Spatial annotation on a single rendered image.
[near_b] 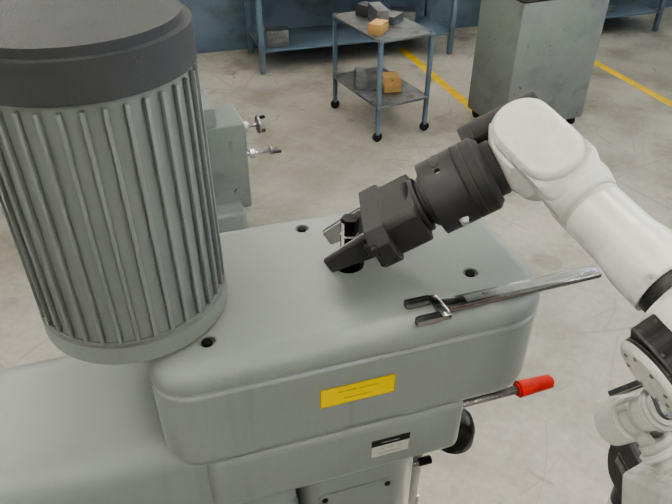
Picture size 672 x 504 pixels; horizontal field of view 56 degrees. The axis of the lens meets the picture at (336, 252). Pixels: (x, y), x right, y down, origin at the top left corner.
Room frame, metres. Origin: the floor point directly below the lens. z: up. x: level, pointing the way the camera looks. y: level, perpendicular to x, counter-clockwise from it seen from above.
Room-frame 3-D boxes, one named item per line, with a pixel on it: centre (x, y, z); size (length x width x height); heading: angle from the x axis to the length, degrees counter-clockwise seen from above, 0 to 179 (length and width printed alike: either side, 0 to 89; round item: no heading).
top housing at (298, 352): (0.62, 0.00, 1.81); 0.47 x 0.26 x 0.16; 107
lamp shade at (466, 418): (0.71, -0.20, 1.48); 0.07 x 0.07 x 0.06
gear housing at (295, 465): (0.61, 0.03, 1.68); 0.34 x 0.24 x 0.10; 107
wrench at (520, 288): (0.57, -0.20, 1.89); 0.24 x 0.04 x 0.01; 108
